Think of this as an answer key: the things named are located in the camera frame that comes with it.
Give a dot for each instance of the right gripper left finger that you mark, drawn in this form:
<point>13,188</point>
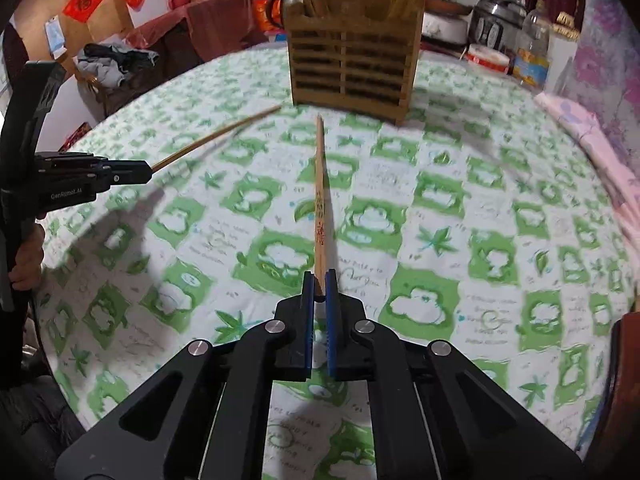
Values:
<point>204,414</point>

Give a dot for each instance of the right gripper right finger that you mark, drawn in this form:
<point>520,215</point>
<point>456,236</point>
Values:
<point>434,413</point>

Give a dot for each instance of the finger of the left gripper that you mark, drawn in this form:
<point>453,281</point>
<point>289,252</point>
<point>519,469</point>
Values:
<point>121,172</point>

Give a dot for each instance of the wooden chopstick eight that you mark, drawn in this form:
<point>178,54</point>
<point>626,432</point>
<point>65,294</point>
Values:
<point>213,136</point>

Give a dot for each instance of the wooden chopstick nine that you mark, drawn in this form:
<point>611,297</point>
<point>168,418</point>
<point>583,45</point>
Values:
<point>320,263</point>

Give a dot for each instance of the left hand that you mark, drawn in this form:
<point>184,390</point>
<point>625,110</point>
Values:
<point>26,274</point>

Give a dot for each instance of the chair with grey clothes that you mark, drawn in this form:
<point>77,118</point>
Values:
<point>116,74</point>

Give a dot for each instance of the brown leather case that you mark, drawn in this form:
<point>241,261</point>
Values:
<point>614,450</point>

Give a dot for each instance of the red cloth covered cabinet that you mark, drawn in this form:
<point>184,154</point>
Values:
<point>197,33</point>

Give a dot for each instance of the green patterned tablecloth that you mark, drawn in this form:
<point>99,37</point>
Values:
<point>479,221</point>

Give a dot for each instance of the steel electric kettle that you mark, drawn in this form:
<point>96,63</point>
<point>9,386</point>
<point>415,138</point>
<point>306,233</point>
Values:
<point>274,13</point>

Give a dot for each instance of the wooden utensil holder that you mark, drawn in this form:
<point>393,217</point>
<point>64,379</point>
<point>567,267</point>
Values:
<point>355,59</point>

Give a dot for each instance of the pink floral cloth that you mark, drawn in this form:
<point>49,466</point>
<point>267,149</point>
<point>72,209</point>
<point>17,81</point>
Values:
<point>622,185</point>

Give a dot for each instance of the white electric hot pot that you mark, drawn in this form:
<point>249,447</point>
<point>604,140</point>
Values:
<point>446,21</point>

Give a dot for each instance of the red white bowl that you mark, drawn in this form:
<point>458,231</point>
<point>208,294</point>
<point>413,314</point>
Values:
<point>488,58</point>

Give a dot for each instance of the clear oil bottle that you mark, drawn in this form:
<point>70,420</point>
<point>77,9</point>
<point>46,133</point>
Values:
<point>531,63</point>

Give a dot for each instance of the black electric pressure cooker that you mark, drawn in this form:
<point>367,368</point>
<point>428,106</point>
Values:
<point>495,24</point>

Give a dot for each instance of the floral plastic wall cover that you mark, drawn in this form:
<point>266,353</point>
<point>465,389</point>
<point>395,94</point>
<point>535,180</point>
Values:
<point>604,75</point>

